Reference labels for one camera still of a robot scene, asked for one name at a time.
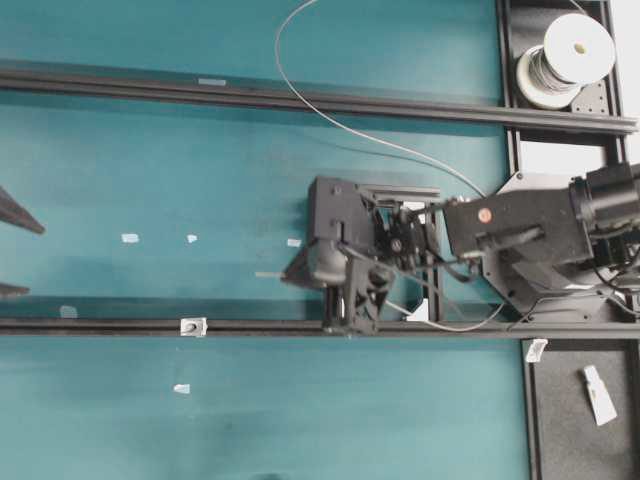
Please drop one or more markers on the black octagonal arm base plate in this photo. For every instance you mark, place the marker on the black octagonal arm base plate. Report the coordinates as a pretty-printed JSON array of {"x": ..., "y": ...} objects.
[{"x": 564, "y": 251}]

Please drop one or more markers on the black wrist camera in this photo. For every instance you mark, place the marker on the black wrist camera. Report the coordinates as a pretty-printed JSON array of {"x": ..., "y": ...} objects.
[{"x": 326, "y": 263}]

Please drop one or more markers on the small silver metal fitting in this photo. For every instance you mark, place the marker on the small silver metal fitting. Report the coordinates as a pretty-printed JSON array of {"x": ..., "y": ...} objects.
[{"x": 194, "y": 327}]

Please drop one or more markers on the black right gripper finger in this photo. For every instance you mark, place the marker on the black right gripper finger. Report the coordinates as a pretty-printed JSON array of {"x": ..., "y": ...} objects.
[
  {"x": 11, "y": 291},
  {"x": 13, "y": 213}
]

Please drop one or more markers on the black aluminium rail near fitting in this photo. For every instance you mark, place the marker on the black aluminium rail near fitting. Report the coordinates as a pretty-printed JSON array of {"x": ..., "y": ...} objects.
[{"x": 287, "y": 328}]

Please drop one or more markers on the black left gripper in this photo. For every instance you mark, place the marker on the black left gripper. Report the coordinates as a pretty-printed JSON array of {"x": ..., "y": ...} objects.
[{"x": 337, "y": 211}]

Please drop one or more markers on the white tape label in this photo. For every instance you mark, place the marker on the white tape label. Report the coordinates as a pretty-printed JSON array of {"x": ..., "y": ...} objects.
[{"x": 535, "y": 350}]

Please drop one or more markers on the black cross rail frame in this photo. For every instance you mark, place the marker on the black cross rail frame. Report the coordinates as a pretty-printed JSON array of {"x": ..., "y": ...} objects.
[{"x": 563, "y": 439}]

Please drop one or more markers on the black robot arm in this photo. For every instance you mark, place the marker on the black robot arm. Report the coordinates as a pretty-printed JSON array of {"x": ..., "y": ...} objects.
[{"x": 458, "y": 226}]

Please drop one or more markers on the white paper tag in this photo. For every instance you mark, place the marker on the white paper tag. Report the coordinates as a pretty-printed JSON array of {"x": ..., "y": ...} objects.
[{"x": 602, "y": 405}]

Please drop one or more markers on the black small square frame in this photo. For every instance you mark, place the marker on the black small square frame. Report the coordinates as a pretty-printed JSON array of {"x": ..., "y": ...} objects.
[{"x": 405, "y": 236}]

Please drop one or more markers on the black aluminium rail far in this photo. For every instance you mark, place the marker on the black aluminium rail far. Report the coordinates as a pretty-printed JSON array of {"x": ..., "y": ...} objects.
[{"x": 171, "y": 87}]

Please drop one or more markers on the white wire spool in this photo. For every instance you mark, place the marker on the white wire spool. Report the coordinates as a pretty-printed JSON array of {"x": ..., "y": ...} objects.
[{"x": 576, "y": 51}]

